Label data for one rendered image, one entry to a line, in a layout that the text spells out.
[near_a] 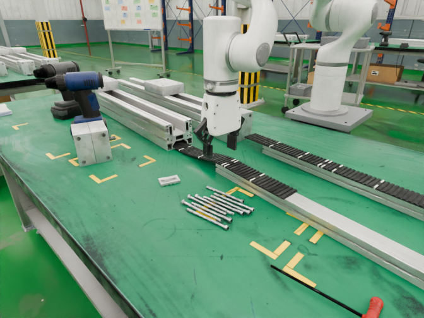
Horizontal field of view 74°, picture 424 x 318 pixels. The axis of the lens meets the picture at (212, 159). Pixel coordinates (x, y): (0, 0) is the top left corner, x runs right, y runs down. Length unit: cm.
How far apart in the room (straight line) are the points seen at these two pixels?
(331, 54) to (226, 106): 63
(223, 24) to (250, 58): 10
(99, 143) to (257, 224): 50
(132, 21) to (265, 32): 626
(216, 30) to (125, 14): 632
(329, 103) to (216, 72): 69
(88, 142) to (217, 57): 43
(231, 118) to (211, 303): 43
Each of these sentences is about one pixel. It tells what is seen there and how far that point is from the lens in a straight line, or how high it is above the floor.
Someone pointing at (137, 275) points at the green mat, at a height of 78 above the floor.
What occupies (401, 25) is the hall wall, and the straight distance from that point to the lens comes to 842.
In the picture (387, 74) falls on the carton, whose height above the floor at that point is 35.
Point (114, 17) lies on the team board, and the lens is 713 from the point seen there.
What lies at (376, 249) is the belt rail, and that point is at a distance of 57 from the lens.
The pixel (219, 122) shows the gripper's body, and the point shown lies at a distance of 69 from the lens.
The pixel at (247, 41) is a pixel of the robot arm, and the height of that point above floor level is 111.
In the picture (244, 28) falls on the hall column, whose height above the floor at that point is 106.
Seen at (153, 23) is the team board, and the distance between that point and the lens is 653.
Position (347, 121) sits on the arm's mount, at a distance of 120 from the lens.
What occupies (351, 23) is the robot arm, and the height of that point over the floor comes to 114.
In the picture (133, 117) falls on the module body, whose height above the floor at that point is 84.
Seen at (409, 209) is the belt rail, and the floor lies 79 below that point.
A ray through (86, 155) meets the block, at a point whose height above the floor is 81.
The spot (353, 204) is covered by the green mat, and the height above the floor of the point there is 78.
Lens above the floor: 115
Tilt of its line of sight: 26 degrees down
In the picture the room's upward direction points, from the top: straight up
